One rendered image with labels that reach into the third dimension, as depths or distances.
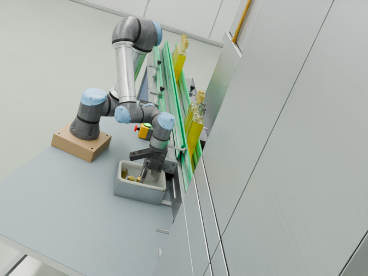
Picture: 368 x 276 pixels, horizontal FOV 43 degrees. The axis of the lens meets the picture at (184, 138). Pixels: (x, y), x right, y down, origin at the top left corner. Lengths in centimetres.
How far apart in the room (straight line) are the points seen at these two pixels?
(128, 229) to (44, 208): 35
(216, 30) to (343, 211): 774
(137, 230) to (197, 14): 648
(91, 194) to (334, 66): 153
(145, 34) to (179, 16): 601
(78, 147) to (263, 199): 157
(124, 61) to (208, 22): 622
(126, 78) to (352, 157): 152
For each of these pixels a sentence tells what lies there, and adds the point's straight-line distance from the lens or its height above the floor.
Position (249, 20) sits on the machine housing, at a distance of 254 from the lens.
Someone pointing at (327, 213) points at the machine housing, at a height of 168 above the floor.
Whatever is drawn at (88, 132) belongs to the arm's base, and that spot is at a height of 86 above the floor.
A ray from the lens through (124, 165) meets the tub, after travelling 223.
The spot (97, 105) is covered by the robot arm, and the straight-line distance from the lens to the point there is 228.
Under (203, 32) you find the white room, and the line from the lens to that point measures 827.
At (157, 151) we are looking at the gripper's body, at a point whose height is 98.
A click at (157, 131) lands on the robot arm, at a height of 108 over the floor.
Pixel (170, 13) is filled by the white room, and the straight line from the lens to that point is 814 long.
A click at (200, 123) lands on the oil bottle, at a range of 229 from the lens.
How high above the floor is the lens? 197
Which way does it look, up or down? 25 degrees down
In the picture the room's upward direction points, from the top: 21 degrees clockwise
